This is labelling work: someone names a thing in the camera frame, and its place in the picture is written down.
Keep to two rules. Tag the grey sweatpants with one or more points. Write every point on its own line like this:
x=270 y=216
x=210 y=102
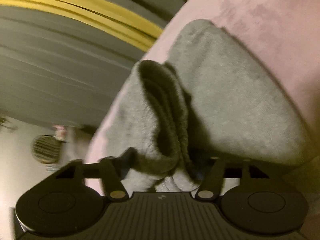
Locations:
x=211 y=97

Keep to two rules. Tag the grey-green curtain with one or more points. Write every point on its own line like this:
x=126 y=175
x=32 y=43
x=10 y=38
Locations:
x=56 y=70

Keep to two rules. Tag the pink bed blanket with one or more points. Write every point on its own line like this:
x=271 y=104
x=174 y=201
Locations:
x=283 y=35

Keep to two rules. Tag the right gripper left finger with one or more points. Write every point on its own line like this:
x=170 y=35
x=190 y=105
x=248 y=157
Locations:
x=110 y=171

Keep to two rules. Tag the yellow curtain panel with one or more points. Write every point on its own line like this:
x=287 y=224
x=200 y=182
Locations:
x=106 y=16

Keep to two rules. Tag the round striped fan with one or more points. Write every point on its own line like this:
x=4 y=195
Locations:
x=46 y=149

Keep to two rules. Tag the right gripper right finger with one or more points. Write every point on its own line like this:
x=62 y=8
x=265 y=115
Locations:
x=227 y=173

